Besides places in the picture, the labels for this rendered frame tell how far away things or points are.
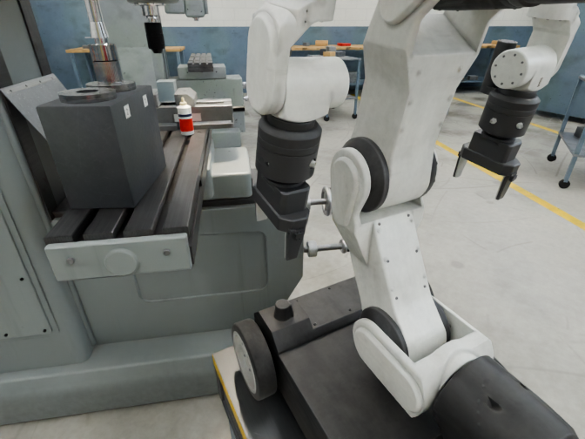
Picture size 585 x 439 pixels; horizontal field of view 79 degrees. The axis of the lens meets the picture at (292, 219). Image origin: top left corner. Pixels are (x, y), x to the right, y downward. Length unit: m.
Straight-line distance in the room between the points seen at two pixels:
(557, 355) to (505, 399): 1.32
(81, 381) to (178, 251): 0.98
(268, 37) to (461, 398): 0.60
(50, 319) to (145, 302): 0.29
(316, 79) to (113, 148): 0.38
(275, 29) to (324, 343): 0.72
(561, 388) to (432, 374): 1.21
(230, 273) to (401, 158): 0.85
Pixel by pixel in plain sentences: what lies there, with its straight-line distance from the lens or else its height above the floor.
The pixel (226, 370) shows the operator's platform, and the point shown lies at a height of 0.40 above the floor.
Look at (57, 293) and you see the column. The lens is 1.39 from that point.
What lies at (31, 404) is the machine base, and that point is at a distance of 1.65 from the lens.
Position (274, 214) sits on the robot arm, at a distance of 0.53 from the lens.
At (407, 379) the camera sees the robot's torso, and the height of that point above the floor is 0.72.
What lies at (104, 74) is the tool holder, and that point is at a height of 1.18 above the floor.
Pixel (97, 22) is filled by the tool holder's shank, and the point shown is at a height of 1.26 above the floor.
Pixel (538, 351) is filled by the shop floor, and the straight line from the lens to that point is 1.98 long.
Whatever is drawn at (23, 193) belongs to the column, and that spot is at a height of 0.84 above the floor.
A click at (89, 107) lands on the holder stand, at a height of 1.14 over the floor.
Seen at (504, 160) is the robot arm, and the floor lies 1.02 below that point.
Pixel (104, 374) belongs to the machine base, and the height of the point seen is 0.18.
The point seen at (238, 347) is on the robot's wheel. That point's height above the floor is 0.48.
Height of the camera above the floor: 1.26
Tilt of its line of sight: 29 degrees down
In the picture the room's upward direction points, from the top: straight up
